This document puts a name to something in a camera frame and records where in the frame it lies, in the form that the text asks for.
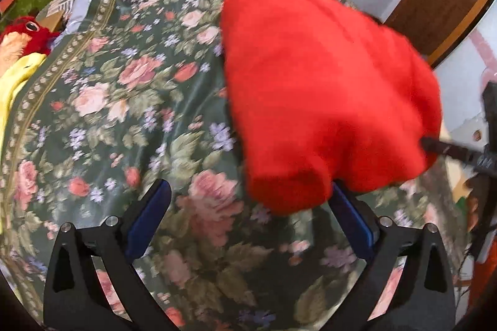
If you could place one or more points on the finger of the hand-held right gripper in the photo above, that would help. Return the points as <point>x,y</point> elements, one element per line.
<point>450,149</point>

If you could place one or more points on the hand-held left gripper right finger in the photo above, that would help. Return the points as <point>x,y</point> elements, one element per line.
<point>355,218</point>

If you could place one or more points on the grey patterned cloth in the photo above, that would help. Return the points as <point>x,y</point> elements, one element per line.
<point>83,1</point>

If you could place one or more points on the floral green bedspread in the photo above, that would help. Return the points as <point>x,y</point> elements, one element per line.
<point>136,121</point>

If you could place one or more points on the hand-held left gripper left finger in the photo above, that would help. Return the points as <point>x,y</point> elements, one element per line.
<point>145,218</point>

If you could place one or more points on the yellow towel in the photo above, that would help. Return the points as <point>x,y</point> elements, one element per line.
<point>15,82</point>

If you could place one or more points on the red plush toy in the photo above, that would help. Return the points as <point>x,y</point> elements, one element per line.
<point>25,36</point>

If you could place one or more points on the red fleece garment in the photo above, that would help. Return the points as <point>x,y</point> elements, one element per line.
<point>318,82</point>

